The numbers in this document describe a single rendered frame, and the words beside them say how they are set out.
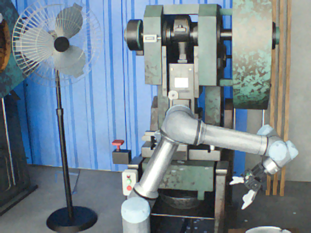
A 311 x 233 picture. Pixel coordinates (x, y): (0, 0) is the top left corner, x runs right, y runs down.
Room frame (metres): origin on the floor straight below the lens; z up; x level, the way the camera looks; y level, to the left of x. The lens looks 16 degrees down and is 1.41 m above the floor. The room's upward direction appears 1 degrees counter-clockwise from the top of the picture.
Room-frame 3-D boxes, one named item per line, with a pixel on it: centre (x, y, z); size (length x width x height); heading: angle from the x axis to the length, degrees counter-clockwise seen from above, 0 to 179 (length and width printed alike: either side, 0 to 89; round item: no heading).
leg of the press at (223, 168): (2.30, -0.39, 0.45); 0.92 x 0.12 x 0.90; 168
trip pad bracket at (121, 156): (2.06, 0.25, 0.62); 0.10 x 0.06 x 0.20; 78
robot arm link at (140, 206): (1.46, 0.14, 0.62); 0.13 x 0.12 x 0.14; 177
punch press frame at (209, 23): (2.36, -0.13, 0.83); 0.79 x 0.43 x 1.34; 168
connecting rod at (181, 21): (2.22, -0.10, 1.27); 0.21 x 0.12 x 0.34; 168
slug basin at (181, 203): (2.22, -0.10, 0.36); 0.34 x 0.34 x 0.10
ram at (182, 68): (2.18, -0.09, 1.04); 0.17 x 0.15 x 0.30; 168
